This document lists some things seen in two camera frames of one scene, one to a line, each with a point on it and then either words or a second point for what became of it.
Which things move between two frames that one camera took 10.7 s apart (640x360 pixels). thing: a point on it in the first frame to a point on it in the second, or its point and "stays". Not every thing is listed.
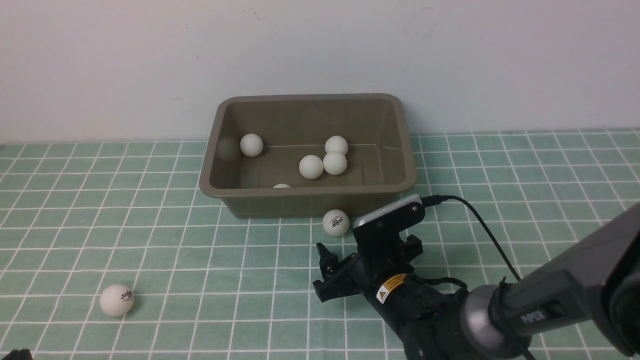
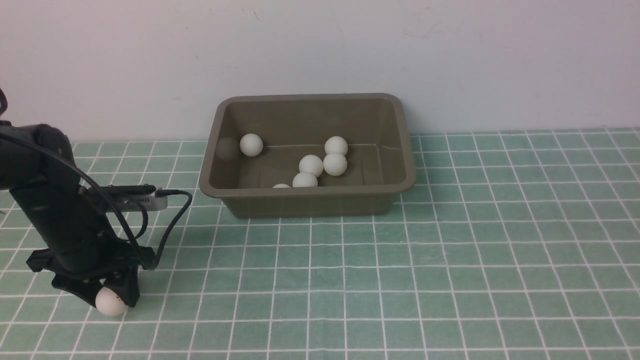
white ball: x=335 y=163 stays
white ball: x=311 y=167 stays
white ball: x=336 y=222 to x=305 y=179
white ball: x=251 y=145 stays
